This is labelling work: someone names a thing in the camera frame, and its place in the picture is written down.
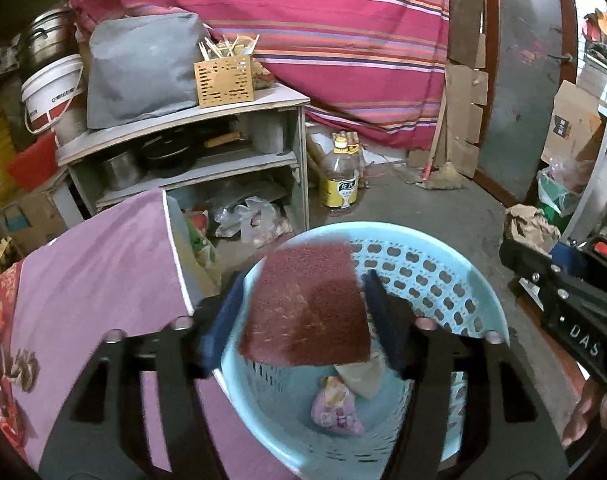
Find wooden low cabinet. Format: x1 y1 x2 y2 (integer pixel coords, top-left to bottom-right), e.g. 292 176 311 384
56 82 313 235

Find grey fabric cover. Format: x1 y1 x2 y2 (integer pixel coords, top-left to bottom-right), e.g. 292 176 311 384
86 12 212 131

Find green plastic bag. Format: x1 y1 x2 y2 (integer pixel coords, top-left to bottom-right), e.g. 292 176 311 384
535 165 585 219

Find purple towel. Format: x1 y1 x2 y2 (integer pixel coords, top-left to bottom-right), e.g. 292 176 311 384
12 187 264 472

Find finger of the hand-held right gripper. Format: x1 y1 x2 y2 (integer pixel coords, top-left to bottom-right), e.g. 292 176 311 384
498 238 591 311
550 242 607 291

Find light blue plastic basket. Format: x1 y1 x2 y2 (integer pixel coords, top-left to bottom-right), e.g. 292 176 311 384
217 222 510 479

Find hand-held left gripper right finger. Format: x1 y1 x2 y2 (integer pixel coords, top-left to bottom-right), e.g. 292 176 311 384
365 269 570 480

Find pink crumpled cloth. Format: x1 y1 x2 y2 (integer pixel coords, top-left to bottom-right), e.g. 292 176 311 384
311 376 365 436

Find red patterned cloth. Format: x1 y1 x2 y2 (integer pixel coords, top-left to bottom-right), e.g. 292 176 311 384
0 259 40 463

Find large steel pot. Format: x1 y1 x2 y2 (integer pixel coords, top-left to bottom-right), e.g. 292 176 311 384
17 8 77 79

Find straw broom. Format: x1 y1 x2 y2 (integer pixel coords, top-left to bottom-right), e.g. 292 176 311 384
422 102 477 192

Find crumpled brown paper bag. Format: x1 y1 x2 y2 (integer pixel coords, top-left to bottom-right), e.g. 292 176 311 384
503 203 563 257

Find red striped cloth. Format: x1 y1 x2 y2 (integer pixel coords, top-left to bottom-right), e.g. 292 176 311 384
67 0 453 150

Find cardboard pieces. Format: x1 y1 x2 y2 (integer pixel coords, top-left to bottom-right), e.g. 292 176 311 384
444 0 490 179

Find grey metal door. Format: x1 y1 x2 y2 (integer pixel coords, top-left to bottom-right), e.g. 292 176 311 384
475 0 580 209

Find small steel pot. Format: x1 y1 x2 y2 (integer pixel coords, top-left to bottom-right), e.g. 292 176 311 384
100 150 145 192

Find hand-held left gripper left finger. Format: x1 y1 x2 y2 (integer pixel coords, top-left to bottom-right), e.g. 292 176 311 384
36 271 247 480

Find grey cylindrical container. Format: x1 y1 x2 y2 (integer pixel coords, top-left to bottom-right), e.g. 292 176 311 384
252 111 287 155

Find printed cardboard box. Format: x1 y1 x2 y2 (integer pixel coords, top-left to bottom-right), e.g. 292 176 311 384
0 190 67 257

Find black wok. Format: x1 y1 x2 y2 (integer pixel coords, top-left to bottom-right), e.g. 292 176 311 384
140 134 200 179

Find clear plastic bags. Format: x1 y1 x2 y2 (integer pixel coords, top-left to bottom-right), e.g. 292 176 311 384
214 196 295 247

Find cooking oil bottle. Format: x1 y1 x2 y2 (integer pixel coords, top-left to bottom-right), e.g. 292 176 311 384
318 137 362 211

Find maroon scouring pad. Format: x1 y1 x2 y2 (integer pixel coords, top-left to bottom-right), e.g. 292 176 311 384
238 241 373 367

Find beige cloth in basket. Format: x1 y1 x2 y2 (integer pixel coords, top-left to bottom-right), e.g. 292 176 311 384
333 350 387 401

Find white plastic bucket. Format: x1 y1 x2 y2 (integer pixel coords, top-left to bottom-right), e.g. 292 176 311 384
20 53 87 136

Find brown cardboard box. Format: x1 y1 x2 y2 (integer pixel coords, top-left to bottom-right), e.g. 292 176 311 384
540 80 605 167

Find red plastic basin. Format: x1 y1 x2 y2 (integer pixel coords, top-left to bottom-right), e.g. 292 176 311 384
6 132 60 192

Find person's right hand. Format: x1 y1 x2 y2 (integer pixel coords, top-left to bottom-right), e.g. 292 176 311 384
562 376 607 449

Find wooden chopstick holder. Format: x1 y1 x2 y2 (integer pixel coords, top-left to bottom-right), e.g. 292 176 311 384
194 33 260 109

